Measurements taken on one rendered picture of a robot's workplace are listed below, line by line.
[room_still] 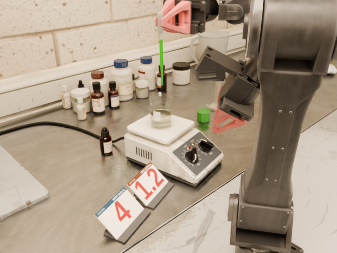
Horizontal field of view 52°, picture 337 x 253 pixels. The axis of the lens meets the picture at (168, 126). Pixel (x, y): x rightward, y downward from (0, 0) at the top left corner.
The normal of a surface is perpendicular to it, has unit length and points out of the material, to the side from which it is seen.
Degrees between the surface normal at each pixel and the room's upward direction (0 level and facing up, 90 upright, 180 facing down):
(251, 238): 0
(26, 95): 90
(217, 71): 103
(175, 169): 90
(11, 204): 0
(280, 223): 98
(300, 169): 0
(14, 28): 90
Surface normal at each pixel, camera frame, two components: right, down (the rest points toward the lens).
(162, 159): -0.58, 0.37
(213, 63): -0.21, 0.63
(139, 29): 0.69, 0.32
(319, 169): 0.00, -0.89
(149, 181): 0.57, -0.55
